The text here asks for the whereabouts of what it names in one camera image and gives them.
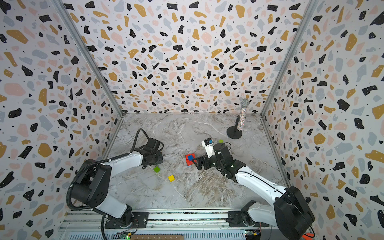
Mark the red block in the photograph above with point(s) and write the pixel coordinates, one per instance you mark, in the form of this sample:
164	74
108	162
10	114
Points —
189	163

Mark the yellow cube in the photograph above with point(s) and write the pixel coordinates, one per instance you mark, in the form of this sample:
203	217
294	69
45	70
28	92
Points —
171	178

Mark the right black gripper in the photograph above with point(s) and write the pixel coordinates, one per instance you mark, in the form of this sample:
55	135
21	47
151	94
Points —
202	162

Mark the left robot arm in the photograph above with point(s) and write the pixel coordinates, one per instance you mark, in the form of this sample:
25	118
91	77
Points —
89	190

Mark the glitter microphone on stand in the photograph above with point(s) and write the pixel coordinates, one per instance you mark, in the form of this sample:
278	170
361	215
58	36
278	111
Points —
235	132

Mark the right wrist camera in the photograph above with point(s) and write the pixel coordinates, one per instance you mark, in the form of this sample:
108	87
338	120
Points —
208	144

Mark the aluminium mounting rail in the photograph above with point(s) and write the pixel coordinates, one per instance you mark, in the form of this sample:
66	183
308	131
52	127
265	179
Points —
193	224

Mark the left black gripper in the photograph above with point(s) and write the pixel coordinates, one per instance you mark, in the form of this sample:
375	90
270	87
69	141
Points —
159	158

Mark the green cube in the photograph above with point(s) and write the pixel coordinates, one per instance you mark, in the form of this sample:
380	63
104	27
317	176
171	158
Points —
157	169

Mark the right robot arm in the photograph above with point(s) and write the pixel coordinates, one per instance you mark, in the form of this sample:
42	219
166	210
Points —
286	208

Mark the wooden strip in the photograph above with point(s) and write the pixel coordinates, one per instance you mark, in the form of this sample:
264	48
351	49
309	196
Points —
157	237

